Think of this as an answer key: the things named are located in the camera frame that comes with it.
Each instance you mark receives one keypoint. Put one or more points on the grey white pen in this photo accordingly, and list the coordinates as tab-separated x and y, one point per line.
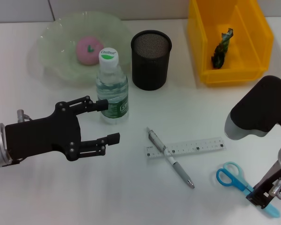
178	167

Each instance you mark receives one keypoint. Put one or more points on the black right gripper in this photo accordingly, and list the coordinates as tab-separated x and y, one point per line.
270	182

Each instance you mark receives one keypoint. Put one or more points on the clear water bottle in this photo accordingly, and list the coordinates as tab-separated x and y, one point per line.
112	89

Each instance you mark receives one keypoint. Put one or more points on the green glass fruit plate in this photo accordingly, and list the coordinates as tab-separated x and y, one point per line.
61	47

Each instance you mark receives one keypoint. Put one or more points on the clear plastic ruler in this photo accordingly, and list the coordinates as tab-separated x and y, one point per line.
201	145

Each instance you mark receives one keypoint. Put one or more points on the yellow plastic bin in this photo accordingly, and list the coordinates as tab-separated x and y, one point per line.
253	58

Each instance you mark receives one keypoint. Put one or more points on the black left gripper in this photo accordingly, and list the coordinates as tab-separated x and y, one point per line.
42	136

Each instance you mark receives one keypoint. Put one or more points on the dark green drill bit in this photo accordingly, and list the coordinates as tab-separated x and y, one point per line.
220	51

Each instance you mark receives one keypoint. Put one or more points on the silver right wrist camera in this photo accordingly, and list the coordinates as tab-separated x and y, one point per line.
257	110

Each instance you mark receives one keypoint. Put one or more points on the blue scissors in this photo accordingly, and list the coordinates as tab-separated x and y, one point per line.
234	179

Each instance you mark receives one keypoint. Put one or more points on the black mesh pen holder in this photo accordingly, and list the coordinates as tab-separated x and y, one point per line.
150	65

